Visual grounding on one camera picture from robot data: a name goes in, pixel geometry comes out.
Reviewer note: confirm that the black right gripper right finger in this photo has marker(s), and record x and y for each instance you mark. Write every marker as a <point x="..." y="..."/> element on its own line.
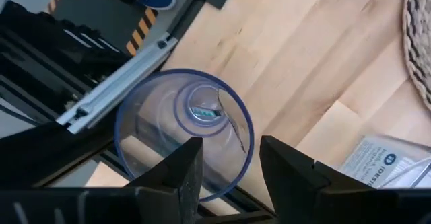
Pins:
<point x="320" y="200"/>

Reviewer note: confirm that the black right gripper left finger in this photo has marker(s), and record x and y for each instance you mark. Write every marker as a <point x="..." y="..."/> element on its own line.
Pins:
<point x="101" y="207"/>

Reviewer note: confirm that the clear blue-rimmed cup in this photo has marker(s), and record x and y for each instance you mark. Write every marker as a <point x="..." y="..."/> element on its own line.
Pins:
<point x="151" y="123"/>

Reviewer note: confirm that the clear plastic container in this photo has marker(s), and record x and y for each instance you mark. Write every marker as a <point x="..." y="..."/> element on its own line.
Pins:
<point x="367" y="163"/>

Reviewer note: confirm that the round woven placemat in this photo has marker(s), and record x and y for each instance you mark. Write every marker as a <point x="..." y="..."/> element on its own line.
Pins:
<point x="419" y="32"/>

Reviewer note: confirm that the aluminium table rail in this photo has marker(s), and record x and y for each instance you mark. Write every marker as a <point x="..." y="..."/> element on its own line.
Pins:
<point x="118" y="82"/>

